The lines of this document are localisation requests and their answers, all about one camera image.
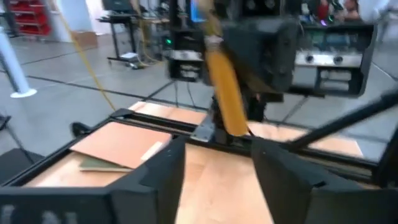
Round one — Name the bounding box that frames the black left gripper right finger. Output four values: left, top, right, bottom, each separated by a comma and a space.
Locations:
251, 139, 325, 224

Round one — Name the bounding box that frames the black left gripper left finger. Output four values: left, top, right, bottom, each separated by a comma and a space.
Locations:
108, 136, 187, 224

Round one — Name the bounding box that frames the spoon with yellow-orange handle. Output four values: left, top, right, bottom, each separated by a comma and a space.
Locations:
197, 0, 250, 137

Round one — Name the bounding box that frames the olive green flat board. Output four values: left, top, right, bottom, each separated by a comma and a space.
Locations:
78, 154, 134, 173

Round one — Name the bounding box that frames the person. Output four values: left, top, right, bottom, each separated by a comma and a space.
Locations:
316, 0, 331, 20
340, 0, 362, 21

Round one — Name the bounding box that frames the laptop with blue screen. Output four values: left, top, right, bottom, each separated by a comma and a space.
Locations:
189, 0, 206, 23

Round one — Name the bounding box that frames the dark equipment desk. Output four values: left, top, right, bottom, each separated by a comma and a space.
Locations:
167, 17, 379, 98

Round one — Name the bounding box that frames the black rolling cart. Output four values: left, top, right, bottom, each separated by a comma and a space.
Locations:
97, 14, 170, 70

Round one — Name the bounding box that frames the black computer monitor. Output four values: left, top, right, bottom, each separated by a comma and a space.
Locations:
101, 0, 136, 14

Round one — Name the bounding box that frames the brown cardboard box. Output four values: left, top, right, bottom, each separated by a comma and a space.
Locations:
70, 30, 99, 49

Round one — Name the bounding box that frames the white round pillar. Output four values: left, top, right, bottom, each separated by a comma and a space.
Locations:
0, 26, 38, 99

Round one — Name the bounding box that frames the red storage shelf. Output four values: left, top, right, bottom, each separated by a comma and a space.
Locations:
7, 0, 52, 37

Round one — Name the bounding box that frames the black aluminium table frame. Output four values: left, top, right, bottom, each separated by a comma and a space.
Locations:
0, 90, 398, 188

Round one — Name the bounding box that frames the black floor cable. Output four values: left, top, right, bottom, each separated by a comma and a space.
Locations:
173, 79, 196, 109

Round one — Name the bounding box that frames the yellow hanging cable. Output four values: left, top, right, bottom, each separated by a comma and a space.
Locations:
51, 0, 118, 112

